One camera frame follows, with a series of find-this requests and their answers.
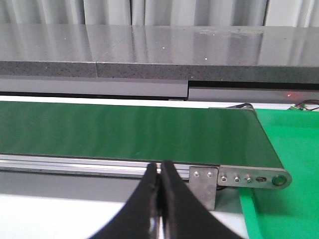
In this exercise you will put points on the grey cabinet front panel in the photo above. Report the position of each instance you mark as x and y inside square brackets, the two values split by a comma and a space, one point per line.
[158, 89]

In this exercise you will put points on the white pleated curtain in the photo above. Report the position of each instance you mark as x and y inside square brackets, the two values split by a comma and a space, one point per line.
[294, 13]

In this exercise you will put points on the grey stone countertop slab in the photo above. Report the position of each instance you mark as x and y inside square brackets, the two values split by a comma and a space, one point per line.
[280, 55]

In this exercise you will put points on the steel mounting bracket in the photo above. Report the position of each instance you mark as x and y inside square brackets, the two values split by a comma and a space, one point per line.
[203, 184]

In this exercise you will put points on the aluminium conveyor side rail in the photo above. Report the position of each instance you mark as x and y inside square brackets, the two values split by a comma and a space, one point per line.
[82, 166]

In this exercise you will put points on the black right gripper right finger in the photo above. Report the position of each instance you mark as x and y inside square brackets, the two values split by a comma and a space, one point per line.
[184, 217]

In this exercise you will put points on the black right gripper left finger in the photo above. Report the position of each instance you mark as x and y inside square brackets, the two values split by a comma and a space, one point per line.
[139, 217]

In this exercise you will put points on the green conveyor belt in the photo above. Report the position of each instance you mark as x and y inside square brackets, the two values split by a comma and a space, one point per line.
[189, 135]

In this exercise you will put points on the steel conveyor end plate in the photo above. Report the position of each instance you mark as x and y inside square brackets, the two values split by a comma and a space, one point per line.
[253, 177]

